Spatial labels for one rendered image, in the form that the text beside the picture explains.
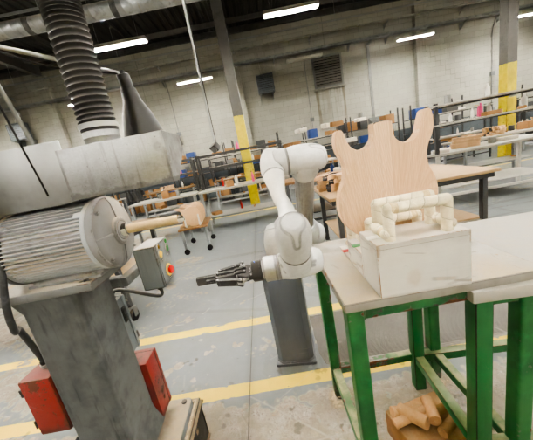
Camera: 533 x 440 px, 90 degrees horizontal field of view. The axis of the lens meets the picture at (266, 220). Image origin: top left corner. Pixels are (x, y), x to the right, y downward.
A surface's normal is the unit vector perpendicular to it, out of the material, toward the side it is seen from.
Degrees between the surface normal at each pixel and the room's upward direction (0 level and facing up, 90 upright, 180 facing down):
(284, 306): 90
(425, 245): 90
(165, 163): 90
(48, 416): 90
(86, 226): 65
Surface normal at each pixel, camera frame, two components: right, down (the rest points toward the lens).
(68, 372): 0.03, 0.23
